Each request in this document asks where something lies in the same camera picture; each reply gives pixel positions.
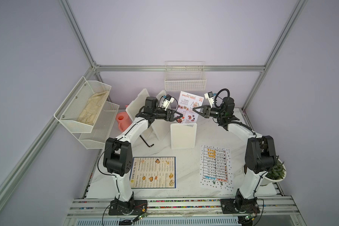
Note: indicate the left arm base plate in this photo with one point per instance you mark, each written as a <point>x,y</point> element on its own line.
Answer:
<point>132,207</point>

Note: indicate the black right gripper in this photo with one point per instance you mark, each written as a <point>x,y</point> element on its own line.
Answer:
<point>207,109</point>

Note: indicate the dotted table price menu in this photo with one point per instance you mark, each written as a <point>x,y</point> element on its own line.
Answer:
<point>216,169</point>

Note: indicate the large white board front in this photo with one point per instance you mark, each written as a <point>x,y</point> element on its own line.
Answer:
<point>161,127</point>

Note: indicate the beige cloth in shelf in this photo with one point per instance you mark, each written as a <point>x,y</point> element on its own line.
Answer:
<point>92,108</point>

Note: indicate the narrow white rack box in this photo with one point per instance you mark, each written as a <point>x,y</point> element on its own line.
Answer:
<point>183,136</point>

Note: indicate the pink plastic cup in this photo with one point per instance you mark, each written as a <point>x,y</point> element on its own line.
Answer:
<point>123,120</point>

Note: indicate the aluminium front rail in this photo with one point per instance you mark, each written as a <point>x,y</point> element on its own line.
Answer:
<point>184,207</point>

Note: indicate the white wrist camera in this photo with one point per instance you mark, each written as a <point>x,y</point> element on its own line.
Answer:
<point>210,96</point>
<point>167,100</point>

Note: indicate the lower white mesh shelf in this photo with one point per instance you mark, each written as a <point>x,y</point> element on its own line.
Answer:
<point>102,128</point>

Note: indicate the large white board rear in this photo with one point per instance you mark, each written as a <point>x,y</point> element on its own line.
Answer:
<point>134,107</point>

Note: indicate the small special menu flyer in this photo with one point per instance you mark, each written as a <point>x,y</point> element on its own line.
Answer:
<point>187,102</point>

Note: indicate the potted green plant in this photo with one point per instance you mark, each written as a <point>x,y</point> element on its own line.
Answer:
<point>276,174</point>

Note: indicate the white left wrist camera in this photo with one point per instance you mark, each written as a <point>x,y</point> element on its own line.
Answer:
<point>167,100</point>

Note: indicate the white wire wall basket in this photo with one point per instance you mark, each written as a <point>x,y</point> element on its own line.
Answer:
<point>185,76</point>

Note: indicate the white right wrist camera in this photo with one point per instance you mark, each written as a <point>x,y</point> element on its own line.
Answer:
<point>210,96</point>

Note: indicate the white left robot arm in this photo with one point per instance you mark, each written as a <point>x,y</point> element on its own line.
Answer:
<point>117,154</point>

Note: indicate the white mesh shelf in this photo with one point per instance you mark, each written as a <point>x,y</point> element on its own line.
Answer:
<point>68,113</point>
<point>102,128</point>

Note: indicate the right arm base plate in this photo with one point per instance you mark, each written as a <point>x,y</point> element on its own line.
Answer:
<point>234,206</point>

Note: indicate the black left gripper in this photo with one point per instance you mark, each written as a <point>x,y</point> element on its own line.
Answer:
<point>170,117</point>

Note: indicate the large dim sum menu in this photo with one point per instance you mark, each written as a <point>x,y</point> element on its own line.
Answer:
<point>153,173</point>

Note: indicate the large white board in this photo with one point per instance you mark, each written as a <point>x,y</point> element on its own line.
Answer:
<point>161,127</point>
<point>134,107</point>

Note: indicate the upper white mesh shelf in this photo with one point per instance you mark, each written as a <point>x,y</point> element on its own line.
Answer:
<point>68,113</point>

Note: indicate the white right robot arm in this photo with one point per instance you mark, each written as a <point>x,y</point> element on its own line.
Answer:
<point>260,155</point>

